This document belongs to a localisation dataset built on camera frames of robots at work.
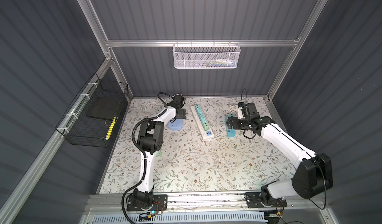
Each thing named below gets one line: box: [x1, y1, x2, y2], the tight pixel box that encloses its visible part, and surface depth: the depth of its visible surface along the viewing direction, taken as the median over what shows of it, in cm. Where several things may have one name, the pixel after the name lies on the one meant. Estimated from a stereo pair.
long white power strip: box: [190, 104, 215, 140], surface depth 101 cm
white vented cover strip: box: [91, 213, 266, 224], surface depth 72 cm
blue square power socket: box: [168, 118, 184, 131], surface depth 104 cm
